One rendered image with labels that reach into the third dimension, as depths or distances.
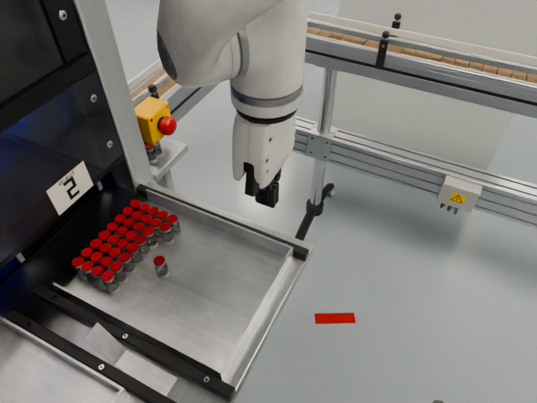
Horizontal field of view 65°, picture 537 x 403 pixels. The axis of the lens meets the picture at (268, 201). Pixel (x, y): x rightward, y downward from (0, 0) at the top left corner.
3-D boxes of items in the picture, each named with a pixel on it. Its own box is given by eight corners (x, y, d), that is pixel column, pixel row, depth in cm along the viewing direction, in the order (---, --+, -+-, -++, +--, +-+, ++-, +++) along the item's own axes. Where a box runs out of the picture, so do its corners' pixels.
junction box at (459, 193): (435, 201, 149) (443, 183, 143) (438, 193, 152) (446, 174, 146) (471, 213, 146) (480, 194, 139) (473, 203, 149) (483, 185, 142)
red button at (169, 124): (155, 135, 91) (151, 120, 89) (165, 125, 94) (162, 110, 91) (169, 140, 90) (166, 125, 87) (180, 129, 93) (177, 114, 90)
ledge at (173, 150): (110, 164, 102) (109, 157, 101) (144, 134, 110) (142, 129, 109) (157, 181, 98) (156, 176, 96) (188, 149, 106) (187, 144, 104)
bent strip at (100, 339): (94, 354, 68) (82, 337, 63) (107, 338, 70) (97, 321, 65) (165, 397, 63) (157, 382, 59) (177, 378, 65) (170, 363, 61)
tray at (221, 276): (59, 294, 75) (52, 284, 73) (149, 200, 91) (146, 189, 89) (222, 381, 65) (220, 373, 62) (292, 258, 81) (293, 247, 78)
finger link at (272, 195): (256, 165, 59) (256, 198, 63) (244, 180, 57) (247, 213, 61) (276, 173, 58) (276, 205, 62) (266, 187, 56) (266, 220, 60)
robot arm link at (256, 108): (252, 53, 52) (253, 75, 54) (216, 88, 47) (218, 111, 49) (316, 69, 50) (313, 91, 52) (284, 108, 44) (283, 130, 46)
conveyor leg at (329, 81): (301, 215, 195) (314, 62, 140) (308, 202, 201) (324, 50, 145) (319, 221, 193) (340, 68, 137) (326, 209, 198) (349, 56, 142)
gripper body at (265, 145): (258, 68, 54) (259, 137, 62) (216, 109, 48) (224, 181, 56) (312, 82, 52) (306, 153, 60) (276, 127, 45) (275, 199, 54)
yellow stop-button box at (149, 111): (129, 137, 94) (120, 109, 88) (149, 120, 98) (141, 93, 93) (156, 146, 91) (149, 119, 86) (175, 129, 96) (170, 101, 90)
